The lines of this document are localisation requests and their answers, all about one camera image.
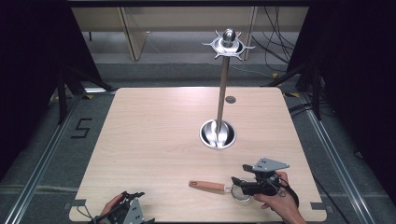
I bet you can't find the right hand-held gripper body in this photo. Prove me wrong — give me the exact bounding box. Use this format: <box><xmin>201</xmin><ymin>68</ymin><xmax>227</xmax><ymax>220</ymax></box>
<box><xmin>244</xmin><ymin>157</ymin><xmax>290</xmax><ymax>197</ymax></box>

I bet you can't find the bundle of black cables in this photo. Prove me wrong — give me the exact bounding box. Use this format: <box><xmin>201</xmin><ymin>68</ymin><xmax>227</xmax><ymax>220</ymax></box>
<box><xmin>250</xmin><ymin>6</ymin><xmax>297</xmax><ymax>73</ymax></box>

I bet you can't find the thin gripper cable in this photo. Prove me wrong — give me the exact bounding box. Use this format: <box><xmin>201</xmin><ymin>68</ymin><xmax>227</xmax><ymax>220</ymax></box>
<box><xmin>76</xmin><ymin>205</ymin><xmax>95</xmax><ymax>220</ymax></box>

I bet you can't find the black floor cable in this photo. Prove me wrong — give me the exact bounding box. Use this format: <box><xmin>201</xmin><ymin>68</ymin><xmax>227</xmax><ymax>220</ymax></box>
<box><xmin>312</xmin><ymin>175</ymin><xmax>353</xmax><ymax>224</ymax></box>

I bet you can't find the metal floor rail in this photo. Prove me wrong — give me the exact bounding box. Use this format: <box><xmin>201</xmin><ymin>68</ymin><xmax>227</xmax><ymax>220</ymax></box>
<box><xmin>298</xmin><ymin>92</ymin><xmax>396</xmax><ymax>224</ymax></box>
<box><xmin>2</xmin><ymin>92</ymin><xmax>84</xmax><ymax>224</ymax></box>

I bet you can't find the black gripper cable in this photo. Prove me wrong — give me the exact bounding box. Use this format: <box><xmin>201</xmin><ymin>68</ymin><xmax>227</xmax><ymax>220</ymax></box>
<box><xmin>277</xmin><ymin>177</ymin><xmax>301</xmax><ymax>209</ymax></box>

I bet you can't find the person's right hand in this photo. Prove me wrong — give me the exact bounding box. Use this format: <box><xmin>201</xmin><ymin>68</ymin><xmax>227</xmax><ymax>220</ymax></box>
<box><xmin>252</xmin><ymin>171</ymin><xmax>308</xmax><ymax>224</ymax></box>

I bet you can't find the wooden handled mesh strainer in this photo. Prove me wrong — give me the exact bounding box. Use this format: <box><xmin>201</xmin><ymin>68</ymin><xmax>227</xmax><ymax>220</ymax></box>
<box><xmin>188</xmin><ymin>179</ymin><xmax>255</xmax><ymax>203</ymax></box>

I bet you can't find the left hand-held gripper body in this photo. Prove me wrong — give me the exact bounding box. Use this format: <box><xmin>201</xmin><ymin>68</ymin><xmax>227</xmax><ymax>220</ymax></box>
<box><xmin>92</xmin><ymin>197</ymin><xmax>156</xmax><ymax>224</ymax></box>

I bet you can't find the black curtain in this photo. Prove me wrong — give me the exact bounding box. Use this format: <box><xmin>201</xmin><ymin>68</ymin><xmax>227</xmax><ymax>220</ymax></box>
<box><xmin>286</xmin><ymin>0</ymin><xmax>396</xmax><ymax>194</ymax></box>
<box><xmin>0</xmin><ymin>0</ymin><xmax>104</xmax><ymax>181</ymax></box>

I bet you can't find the person's left hand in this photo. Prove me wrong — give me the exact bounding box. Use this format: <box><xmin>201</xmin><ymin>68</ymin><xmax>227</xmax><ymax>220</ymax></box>
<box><xmin>99</xmin><ymin>193</ymin><xmax>124</xmax><ymax>224</ymax></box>

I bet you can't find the black tripod stand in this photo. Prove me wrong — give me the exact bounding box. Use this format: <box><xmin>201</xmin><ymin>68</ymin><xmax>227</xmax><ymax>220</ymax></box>
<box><xmin>55</xmin><ymin>64</ymin><xmax>117</xmax><ymax>126</ymax></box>
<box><xmin>261</xmin><ymin>61</ymin><xmax>324</xmax><ymax>121</ymax></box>

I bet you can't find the silver utensil rack stand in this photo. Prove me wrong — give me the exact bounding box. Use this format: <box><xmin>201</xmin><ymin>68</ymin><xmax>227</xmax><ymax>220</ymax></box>
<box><xmin>199</xmin><ymin>28</ymin><xmax>256</xmax><ymax>151</ymax></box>

